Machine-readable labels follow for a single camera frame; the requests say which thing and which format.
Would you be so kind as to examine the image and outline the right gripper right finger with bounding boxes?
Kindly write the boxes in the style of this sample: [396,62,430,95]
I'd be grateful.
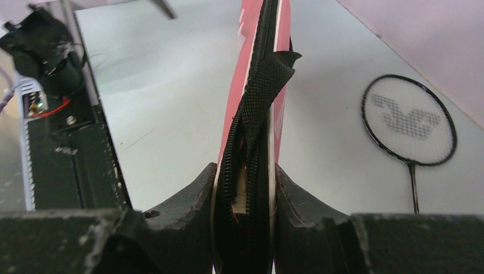
[275,167,483,273]

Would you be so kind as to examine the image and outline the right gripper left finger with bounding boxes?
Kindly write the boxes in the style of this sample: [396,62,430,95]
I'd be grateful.
[1,163,217,273]

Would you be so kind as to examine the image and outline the pink SPORT racket bag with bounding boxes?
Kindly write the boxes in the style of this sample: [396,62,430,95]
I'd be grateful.
[211,1,301,273]

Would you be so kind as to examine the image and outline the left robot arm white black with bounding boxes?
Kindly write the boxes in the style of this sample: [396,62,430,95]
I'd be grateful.
[1,4,86,98]

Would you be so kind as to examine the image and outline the black racket left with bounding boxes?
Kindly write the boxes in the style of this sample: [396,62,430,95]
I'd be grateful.
[361,74,458,214]

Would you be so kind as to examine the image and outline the left controller board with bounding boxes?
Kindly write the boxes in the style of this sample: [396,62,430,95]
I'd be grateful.
[22,90,49,119]

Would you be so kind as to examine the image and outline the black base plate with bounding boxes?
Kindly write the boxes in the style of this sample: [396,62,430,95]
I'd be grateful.
[25,91,132,210]

